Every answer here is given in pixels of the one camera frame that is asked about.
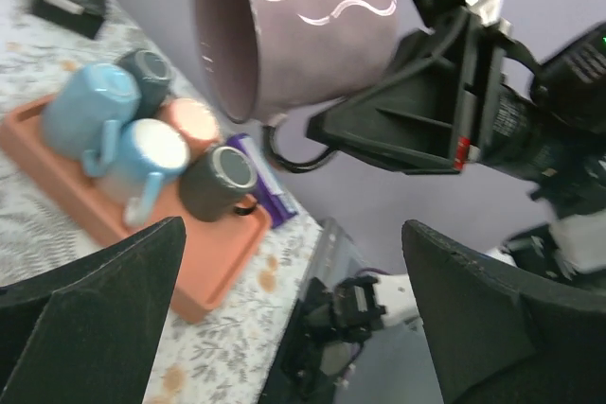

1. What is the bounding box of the dark grey mug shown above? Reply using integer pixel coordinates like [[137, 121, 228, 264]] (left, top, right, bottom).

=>
[[178, 145, 258, 222]]

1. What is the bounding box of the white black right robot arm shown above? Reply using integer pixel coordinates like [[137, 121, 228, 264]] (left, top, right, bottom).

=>
[[307, 11, 605, 283]]

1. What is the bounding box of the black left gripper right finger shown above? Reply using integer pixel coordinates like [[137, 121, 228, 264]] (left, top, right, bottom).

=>
[[401, 220, 605, 403]]

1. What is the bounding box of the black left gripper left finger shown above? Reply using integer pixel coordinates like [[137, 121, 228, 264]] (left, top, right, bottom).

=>
[[1, 217, 187, 404]]

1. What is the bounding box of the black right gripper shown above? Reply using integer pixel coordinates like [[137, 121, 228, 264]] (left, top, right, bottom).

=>
[[306, 12, 568, 182]]

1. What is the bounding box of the purple ceramic mug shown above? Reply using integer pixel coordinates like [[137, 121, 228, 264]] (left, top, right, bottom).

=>
[[192, 0, 400, 173]]

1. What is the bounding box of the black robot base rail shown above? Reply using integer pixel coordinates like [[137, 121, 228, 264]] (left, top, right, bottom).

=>
[[258, 272, 419, 403]]

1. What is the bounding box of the terracotta pink tray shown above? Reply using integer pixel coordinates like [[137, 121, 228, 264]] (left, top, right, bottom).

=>
[[1, 95, 271, 324]]

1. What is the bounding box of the peach pink mug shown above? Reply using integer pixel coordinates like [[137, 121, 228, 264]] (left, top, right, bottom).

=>
[[156, 97, 221, 160]]

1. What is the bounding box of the dark teal mug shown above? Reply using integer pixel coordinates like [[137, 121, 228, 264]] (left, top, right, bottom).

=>
[[116, 48, 172, 120]]

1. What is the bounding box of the purple small packet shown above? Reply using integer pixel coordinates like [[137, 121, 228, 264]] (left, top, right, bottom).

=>
[[226, 133, 298, 229]]

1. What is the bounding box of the blue white gradient mug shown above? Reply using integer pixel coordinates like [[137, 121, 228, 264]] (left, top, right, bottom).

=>
[[97, 118, 190, 228]]

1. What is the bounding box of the light blue mug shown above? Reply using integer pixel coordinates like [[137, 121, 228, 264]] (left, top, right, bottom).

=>
[[42, 62, 140, 178]]

